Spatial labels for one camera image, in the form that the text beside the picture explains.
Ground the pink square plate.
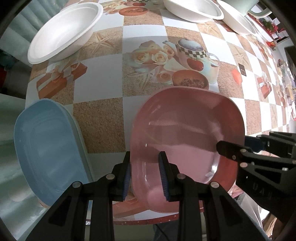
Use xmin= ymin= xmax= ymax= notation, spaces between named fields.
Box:
xmin=130 ymin=87 xmax=245 ymax=213

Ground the blue square plate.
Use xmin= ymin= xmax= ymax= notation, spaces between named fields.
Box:
xmin=14 ymin=99 xmax=89 ymax=206

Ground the white foam bowl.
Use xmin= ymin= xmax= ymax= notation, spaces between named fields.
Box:
xmin=28 ymin=2 xmax=103 ymax=65
xmin=217 ymin=1 xmax=256 ymax=35
xmin=163 ymin=0 xmax=224 ymax=23

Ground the pale green appliance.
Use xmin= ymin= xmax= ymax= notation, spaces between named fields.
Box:
xmin=224 ymin=0 xmax=272 ymax=19

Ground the patterned checkered tablecloth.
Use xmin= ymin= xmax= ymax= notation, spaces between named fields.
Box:
xmin=24 ymin=0 xmax=295 ymax=225

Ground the black cable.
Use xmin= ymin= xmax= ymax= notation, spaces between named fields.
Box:
xmin=153 ymin=223 xmax=172 ymax=241

